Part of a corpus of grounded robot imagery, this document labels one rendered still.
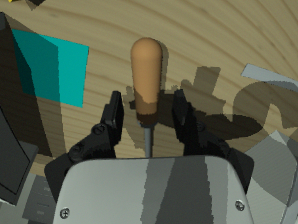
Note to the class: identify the teal square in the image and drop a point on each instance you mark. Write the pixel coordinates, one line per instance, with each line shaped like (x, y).
(51, 68)

